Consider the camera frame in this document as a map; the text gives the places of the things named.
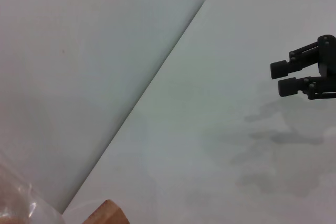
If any wooden dispenser stand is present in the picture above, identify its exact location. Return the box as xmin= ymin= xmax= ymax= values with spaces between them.
xmin=82 ymin=199 xmax=131 ymax=224

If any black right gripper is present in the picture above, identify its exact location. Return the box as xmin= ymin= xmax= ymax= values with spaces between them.
xmin=269 ymin=34 xmax=336 ymax=101

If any glass water dispenser jar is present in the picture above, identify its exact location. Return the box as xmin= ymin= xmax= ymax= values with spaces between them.
xmin=0 ymin=153 xmax=66 ymax=224

